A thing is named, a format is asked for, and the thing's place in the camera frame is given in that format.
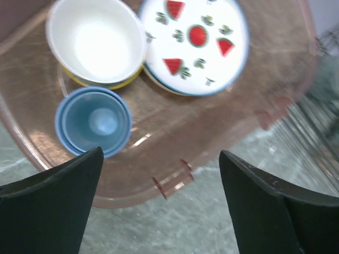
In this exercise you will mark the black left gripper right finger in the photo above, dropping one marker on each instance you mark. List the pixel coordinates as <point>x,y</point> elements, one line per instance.
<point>271,215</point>

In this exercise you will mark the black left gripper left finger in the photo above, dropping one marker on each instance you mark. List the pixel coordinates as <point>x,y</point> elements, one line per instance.
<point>48,212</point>

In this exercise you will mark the blue plastic cup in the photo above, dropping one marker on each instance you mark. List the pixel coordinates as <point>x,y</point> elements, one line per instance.
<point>59,124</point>

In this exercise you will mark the light blue cup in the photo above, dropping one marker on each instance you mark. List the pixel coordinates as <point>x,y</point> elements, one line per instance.
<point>98,121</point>

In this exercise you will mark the plain cream bowl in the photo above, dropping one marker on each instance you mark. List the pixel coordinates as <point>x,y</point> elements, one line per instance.
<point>100,41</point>

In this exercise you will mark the blue bottom plate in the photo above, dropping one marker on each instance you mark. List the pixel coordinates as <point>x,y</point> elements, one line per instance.
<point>195,48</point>

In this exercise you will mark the pink transparent plastic bin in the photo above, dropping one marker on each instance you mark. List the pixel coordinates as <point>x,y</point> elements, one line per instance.
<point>172,135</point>

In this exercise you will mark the black wire dish rack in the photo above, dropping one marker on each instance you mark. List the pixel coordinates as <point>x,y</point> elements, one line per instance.
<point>312,126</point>

